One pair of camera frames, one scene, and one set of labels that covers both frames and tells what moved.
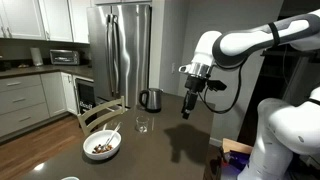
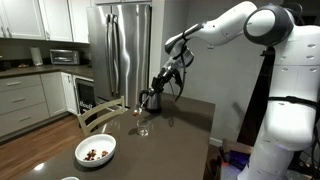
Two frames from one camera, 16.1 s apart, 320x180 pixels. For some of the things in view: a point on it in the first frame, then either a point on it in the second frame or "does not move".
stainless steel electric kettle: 153,104 does not move
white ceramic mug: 70,178 does not move
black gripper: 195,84 → 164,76
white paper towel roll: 36,56 does not move
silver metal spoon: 111,136 → 143,104
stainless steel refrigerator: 119,44 does not move
